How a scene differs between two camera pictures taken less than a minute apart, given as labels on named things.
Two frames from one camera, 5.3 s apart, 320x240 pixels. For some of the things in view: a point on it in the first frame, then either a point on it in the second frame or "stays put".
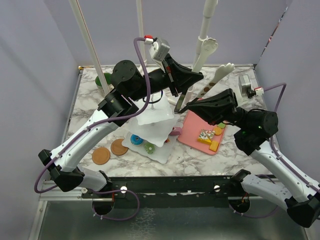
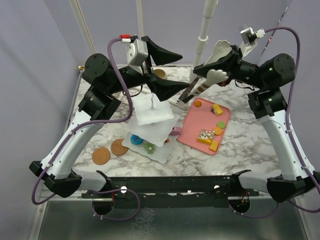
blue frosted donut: x=136 y=140 stays put
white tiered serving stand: x=151 y=135 stays put
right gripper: x=217 y=108 -> x=229 y=62
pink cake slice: x=176 y=132 stays put
